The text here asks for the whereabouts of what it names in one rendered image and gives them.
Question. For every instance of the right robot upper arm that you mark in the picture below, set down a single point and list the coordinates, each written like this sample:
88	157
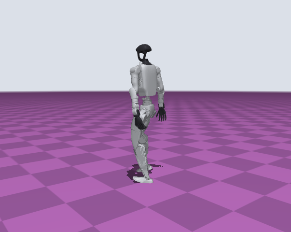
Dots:
160	86

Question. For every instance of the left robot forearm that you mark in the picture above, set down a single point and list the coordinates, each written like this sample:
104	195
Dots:
134	98

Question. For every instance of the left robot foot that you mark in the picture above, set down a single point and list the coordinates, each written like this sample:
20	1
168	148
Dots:
142	179

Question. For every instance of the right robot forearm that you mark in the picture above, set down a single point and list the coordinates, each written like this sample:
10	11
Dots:
161	98

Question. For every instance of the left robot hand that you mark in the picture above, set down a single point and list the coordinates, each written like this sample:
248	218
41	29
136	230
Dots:
138	121

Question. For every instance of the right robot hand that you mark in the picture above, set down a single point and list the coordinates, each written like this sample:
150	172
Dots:
161	112

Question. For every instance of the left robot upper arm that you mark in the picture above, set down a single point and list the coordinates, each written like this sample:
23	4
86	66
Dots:
135	71

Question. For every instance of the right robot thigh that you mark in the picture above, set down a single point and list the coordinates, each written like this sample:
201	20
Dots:
144	137

